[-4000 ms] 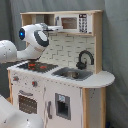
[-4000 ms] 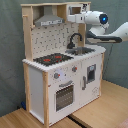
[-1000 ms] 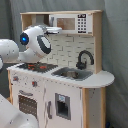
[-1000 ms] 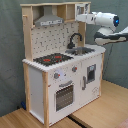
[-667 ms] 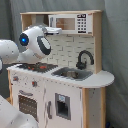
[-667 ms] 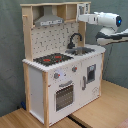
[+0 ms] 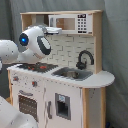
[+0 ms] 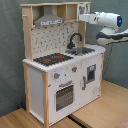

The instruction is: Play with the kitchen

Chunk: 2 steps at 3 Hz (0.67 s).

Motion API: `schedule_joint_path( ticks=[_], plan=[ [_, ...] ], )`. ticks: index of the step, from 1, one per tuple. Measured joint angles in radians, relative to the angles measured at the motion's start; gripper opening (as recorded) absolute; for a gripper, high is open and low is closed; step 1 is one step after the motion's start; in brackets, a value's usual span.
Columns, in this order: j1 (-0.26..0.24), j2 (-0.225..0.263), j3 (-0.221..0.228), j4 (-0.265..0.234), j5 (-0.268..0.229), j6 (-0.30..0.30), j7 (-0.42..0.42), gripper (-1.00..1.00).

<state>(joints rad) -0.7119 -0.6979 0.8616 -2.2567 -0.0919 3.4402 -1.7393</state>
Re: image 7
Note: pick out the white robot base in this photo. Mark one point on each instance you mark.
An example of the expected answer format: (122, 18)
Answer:
(10, 117)

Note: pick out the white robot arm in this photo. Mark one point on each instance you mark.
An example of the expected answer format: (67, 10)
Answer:
(33, 39)

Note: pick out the black toy stovetop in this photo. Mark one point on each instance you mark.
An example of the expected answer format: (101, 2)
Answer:
(38, 67)

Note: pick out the white cabinet door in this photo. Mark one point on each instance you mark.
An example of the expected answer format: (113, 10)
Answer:
(63, 106)

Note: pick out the red stove knob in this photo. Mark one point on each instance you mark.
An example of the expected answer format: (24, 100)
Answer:
(15, 78)
(34, 83)

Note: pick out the left red stove knob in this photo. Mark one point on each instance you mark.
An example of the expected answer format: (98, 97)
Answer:
(15, 78)

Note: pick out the toy microwave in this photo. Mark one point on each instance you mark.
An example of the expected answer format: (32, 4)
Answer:
(72, 23)

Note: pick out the white oven door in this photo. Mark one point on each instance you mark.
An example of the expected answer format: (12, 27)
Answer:
(31, 102)

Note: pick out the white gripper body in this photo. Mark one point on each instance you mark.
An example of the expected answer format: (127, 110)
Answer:
(52, 31)

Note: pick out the right red stove knob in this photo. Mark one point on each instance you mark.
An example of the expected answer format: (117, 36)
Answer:
(34, 83)

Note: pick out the grey range hood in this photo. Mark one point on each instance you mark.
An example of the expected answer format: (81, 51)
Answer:
(40, 19)

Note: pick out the grey toy sink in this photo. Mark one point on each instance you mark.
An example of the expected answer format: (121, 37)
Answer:
(72, 73)

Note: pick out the wooden toy kitchen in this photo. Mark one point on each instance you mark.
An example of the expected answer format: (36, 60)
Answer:
(79, 51)

